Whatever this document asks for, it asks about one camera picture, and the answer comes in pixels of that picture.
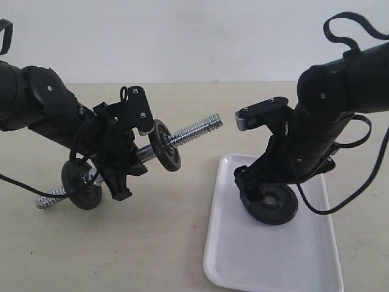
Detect black weight plate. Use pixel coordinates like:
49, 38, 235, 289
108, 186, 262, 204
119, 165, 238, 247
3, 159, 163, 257
148, 119, 181, 172
246, 184, 298, 225

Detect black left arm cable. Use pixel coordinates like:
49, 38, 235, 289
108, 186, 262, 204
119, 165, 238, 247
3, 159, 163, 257
0, 115, 122, 198

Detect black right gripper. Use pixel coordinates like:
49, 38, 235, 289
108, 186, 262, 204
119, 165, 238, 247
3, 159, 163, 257
234, 121, 336, 210

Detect black weight plate left end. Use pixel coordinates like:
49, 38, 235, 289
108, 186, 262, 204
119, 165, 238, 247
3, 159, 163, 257
61, 160, 102, 210

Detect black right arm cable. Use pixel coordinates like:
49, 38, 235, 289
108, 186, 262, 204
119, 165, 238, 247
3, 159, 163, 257
296, 11, 389, 215

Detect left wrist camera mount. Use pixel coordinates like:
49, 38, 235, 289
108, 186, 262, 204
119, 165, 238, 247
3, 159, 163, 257
119, 85, 154, 136

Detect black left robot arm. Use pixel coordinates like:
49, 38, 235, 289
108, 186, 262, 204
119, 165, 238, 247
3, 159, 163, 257
1, 62, 154, 208

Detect white plastic tray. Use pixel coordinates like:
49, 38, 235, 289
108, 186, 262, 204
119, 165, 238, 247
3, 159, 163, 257
203, 153, 344, 291

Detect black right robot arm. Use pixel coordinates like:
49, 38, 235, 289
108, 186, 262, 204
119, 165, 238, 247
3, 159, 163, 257
234, 44, 388, 215

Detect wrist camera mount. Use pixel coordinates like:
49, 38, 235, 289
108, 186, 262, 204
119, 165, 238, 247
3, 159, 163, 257
235, 96, 293, 134
119, 85, 154, 136

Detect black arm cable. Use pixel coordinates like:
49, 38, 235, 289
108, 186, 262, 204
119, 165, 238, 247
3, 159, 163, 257
296, 11, 389, 215
0, 115, 122, 198

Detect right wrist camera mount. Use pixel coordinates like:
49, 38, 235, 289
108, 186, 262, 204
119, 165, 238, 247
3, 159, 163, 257
235, 96, 293, 134

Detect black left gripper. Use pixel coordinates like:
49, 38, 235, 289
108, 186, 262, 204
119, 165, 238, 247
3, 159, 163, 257
71, 103, 148, 201

